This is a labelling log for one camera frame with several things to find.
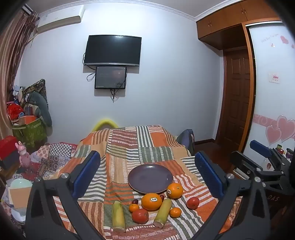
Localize small black wall monitor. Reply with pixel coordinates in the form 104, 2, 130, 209
94, 66, 127, 90

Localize red tomato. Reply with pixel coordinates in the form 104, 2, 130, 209
186, 196, 200, 210
131, 208, 149, 224

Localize brown wooden door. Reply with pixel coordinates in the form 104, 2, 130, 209
217, 47, 252, 152

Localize white air conditioner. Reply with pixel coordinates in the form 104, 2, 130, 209
37, 5, 86, 34

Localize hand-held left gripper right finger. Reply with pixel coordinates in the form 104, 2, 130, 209
195, 150, 270, 240

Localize dark purple plate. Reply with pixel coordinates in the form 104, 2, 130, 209
127, 163, 174, 195

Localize patterned dark cushion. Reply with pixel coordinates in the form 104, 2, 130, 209
23, 79, 48, 102

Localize black wall television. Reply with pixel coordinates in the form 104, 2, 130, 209
83, 35, 142, 67

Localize white heart-print wardrobe door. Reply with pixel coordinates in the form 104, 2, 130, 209
243, 21, 295, 162

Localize wooden overhead cabinet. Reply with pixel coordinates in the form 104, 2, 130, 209
196, 0, 286, 50

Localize red bag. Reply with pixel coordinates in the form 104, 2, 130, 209
7, 103, 25, 120

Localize black hanging cables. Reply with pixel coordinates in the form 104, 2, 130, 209
110, 89, 121, 103

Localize yellow chair back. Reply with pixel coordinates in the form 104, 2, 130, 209
92, 118, 119, 133

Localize pink rabbit toy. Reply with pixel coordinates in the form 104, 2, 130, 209
15, 141, 30, 167

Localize blue backpack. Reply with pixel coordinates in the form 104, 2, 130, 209
176, 129, 195, 156

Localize red box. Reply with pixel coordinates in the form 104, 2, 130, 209
0, 136, 20, 170

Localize green sugarcane piece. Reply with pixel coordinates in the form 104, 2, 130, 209
153, 198, 172, 228
112, 201, 126, 233

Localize striped brown curtain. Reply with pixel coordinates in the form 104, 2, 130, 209
0, 9, 39, 136

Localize checkered blanket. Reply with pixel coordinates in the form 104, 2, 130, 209
30, 143, 79, 181

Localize striped patchwork cloth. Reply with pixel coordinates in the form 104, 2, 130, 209
53, 125, 243, 240

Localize orange with sticker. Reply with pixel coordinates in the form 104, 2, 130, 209
166, 182, 184, 199
141, 193, 162, 211

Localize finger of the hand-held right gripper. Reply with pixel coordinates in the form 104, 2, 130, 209
230, 151, 266, 183
249, 139, 287, 162

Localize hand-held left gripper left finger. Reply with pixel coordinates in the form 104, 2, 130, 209
25, 150, 109, 240

